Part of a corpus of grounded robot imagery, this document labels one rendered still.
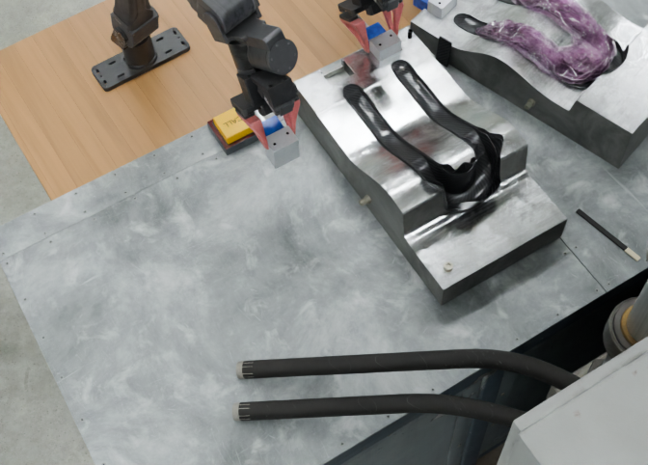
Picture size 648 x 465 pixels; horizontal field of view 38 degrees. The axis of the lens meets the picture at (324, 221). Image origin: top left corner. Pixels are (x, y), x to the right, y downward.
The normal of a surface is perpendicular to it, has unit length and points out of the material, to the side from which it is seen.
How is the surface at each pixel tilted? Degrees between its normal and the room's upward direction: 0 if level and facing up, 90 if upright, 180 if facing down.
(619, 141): 90
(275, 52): 64
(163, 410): 0
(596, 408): 0
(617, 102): 0
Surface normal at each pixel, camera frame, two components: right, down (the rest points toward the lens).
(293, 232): -0.04, -0.52
